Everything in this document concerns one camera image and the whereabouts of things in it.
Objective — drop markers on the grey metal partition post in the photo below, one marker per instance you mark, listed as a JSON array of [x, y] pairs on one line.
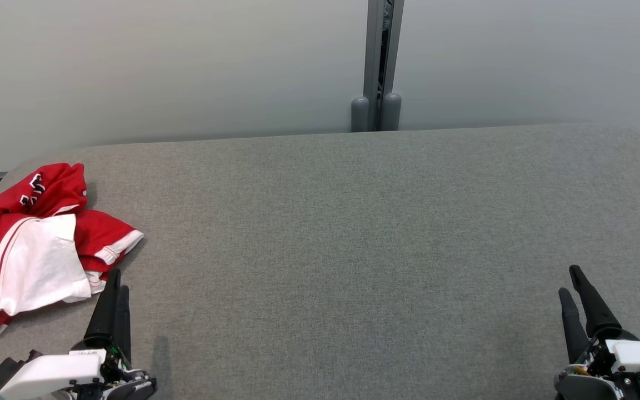
[[373, 50]]

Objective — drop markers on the red shorts with white stripes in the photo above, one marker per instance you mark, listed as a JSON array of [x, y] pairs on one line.
[[98, 233]]

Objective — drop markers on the red and white jersey shirt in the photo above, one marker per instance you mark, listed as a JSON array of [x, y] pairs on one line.
[[31, 261]]

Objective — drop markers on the grey cylindrical post cap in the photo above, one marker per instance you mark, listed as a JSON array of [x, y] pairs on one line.
[[391, 111], [360, 114]]

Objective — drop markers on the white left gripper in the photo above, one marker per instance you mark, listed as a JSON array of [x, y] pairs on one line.
[[48, 372]]

